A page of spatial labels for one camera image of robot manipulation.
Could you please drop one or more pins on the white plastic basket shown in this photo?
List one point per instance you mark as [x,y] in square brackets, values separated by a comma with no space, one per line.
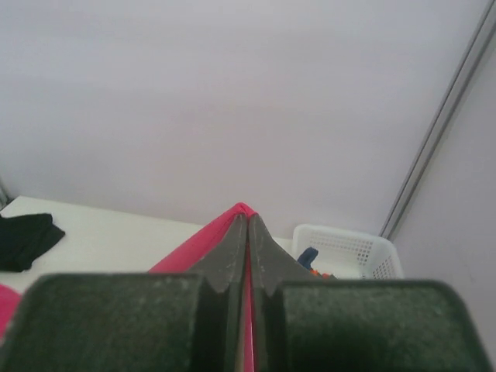
[348,254]

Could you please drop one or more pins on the blue t shirt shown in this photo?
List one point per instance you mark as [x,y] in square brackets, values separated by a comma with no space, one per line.
[307,257]

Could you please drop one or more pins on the black folded t shirt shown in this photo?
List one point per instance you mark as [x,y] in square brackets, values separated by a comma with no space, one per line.
[25,238]

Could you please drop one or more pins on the pink t shirt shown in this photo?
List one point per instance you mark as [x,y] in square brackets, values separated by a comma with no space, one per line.
[201,244]

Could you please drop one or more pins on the corner aluminium profile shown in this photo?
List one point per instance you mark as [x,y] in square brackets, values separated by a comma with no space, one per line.
[466,71]
[4,199]

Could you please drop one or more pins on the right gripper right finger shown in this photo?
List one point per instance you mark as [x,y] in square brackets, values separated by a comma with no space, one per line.
[302,322]

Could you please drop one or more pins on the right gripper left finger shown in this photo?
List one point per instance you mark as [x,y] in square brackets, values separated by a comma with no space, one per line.
[128,317]

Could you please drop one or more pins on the orange t shirt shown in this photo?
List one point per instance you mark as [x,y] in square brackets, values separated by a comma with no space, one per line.
[322,275]

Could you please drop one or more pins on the left corner aluminium profile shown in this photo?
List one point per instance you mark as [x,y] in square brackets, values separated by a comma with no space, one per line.
[4,199]

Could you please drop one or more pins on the right corner aluminium profile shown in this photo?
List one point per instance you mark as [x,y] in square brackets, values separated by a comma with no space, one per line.
[466,71]

